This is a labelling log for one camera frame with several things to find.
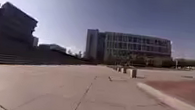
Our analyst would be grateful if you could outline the trees before glass building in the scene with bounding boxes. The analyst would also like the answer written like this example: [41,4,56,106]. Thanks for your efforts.
[99,50,174,70]

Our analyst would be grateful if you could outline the glass office building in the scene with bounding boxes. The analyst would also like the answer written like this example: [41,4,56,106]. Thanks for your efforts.
[84,27,174,70]

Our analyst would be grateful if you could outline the wide stone steps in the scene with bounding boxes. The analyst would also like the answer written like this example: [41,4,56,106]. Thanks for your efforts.
[0,44,90,73]

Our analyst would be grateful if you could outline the grey concrete slab plaza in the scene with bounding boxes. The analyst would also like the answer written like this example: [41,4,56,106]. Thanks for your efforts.
[0,53,195,110]

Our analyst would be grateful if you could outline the dark ground grate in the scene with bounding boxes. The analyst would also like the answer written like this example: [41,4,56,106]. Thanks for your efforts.
[180,75,194,80]

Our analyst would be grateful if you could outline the dark tall building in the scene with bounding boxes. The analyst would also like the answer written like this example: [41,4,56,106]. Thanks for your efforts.
[0,0,40,50]

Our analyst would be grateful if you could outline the concrete block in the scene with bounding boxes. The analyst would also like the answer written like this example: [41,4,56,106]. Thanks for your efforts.
[115,65,122,73]
[119,66,129,74]
[126,67,139,79]

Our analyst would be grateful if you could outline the low distant building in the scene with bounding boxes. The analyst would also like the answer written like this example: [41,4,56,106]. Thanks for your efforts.
[38,41,68,55]

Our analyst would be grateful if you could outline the pale concrete kerb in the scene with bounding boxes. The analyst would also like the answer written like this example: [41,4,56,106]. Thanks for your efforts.
[133,81,195,110]

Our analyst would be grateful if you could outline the row of distant trees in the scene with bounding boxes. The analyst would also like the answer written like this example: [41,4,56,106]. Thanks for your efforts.
[170,56,195,71]

